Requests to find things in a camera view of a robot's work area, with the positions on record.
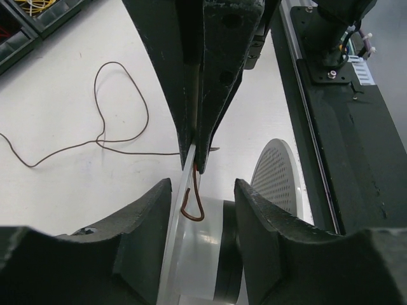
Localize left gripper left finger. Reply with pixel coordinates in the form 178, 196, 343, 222
1, 179, 172, 304

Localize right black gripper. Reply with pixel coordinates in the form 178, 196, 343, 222
123, 0, 282, 174

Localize thin brown wire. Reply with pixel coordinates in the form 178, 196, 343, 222
0, 61, 222, 221

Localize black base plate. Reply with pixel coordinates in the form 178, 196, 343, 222
271, 1, 406, 234

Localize black three-compartment bin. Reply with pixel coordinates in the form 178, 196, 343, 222
1, 0, 90, 73

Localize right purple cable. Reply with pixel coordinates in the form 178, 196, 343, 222
357, 28, 376, 60

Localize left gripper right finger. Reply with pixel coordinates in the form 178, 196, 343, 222
234, 179, 406, 304

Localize right white cable duct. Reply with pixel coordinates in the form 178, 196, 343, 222
348, 55, 375, 86

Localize grey plastic spool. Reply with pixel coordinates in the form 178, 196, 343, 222
155, 137, 303, 305

